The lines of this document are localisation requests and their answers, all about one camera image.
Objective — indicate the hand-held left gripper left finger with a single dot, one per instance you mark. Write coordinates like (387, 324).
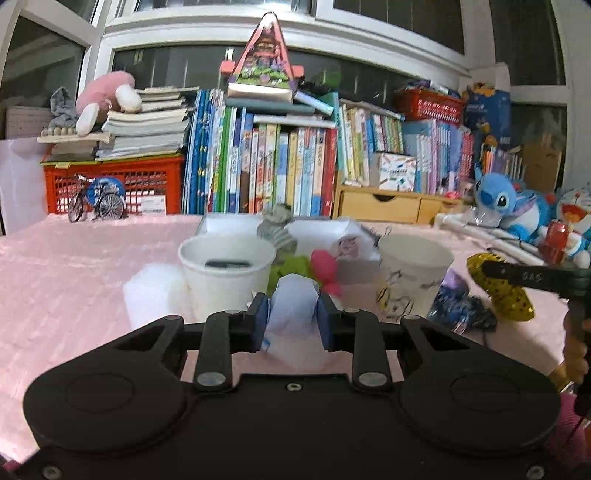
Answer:
(261, 321)

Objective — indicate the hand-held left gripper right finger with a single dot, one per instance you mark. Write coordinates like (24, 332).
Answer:
(325, 323)

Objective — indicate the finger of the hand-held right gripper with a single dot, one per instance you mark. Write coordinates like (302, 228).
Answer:
(498, 271)

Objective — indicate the yellow spotted balloon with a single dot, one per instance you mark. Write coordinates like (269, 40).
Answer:
(503, 293)

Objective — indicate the white plastic bag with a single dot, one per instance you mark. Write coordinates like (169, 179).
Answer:
(294, 314)

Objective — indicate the white shallow box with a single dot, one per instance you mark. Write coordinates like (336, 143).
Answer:
(314, 230)

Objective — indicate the person's right forearm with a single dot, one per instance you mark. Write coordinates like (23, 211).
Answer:
(568, 431)

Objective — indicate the pink soft toy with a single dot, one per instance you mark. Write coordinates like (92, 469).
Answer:
(325, 270)

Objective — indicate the green soft toy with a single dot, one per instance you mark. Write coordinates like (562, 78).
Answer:
(291, 266)

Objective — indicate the person's right hand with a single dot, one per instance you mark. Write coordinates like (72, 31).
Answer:
(572, 355)

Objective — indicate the white plastic pipe bundle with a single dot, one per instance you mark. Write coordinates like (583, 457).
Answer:
(489, 235)

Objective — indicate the small red toy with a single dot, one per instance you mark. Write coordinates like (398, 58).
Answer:
(554, 240)

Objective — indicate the plain white paper cup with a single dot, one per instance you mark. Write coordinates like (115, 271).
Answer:
(221, 290)

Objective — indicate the dark blue foil wrapper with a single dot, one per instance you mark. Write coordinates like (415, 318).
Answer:
(461, 309)

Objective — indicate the black flat object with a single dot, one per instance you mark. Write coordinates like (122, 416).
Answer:
(226, 264)

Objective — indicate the blue alien plush toy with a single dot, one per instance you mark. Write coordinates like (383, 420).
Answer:
(498, 196)

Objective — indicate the blue robot cat plush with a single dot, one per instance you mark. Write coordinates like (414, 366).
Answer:
(575, 210)

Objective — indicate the cartoon printed paper cup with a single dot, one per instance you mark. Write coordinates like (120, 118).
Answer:
(411, 286)

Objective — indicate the grey striped plush toy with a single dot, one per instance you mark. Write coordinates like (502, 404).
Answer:
(277, 230)

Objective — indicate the brown cardboard box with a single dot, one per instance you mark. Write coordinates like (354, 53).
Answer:
(542, 168)

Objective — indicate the wooden drawer organizer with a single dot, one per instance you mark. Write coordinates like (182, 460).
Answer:
(378, 206)

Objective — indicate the row of thin paperback books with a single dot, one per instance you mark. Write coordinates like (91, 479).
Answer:
(429, 152)

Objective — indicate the small white printed box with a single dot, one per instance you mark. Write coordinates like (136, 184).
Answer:
(397, 171)

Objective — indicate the row of tall picture books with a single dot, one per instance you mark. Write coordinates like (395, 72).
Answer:
(258, 170)

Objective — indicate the blue printed bag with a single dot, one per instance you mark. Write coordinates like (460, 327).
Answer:
(487, 108)

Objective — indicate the red plastic basket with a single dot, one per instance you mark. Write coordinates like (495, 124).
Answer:
(429, 108)

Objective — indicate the pink quilted blanket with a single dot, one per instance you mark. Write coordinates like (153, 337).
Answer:
(83, 286)

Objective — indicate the red plastic crate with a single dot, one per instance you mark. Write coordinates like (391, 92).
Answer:
(138, 177)

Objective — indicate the miniature toy bicycle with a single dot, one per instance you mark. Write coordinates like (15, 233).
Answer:
(108, 205)

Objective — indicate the blue round printed disc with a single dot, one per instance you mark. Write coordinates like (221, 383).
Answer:
(104, 187)

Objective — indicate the pile of flat-lying books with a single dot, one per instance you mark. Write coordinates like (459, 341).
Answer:
(286, 113)

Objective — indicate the stack of flat paperback books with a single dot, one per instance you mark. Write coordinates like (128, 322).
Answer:
(147, 129)

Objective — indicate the pink flat box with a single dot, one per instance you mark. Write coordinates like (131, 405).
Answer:
(300, 70)

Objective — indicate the triangular printed box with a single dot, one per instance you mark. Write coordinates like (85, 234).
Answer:
(263, 64)

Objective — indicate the beige flat board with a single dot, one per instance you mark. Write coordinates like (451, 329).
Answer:
(74, 137)

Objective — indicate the white board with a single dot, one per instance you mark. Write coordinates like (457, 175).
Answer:
(21, 184)

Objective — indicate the pink plush toy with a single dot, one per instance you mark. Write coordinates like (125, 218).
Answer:
(104, 92)

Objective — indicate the grey woven box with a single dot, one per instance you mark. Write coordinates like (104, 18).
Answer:
(27, 122)

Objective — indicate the white window frame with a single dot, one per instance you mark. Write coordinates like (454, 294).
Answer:
(184, 34)

